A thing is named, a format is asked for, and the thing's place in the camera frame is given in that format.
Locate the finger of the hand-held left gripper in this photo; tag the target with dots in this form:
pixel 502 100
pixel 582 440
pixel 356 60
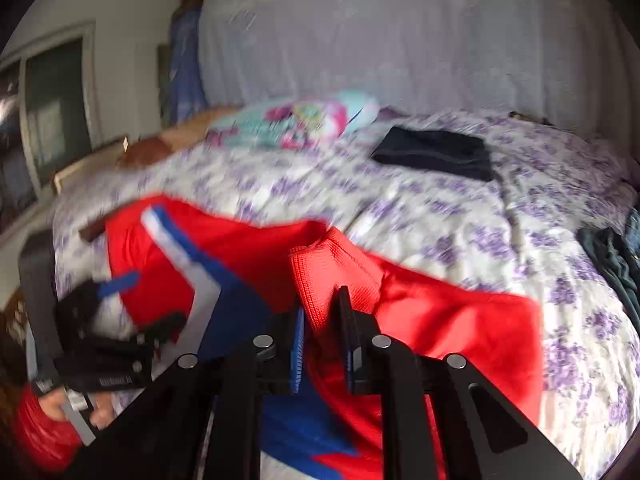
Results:
pixel 120 283
pixel 165 327

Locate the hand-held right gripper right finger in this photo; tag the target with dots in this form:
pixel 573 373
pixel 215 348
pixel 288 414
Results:
pixel 351 355

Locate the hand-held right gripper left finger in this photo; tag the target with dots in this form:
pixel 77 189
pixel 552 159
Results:
pixel 298 355

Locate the red blue white jacket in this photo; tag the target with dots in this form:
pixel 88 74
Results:
pixel 450 320

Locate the folded dark pants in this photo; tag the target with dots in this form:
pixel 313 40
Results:
pixel 430 152

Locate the person's left hand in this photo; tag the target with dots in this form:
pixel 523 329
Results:
pixel 52 405

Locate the white framed window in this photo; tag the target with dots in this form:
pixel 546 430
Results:
pixel 55 110

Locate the blue patterned hanging cloth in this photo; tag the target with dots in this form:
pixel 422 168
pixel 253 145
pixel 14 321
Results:
pixel 187 70

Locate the folded floral quilt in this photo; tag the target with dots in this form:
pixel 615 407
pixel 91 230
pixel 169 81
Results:
pixel 300 117

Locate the pile of dark clothes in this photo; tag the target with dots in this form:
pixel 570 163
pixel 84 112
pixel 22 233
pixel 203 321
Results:
pixel 610 260

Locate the white lace covered headboard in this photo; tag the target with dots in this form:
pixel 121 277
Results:
pixel 400 35

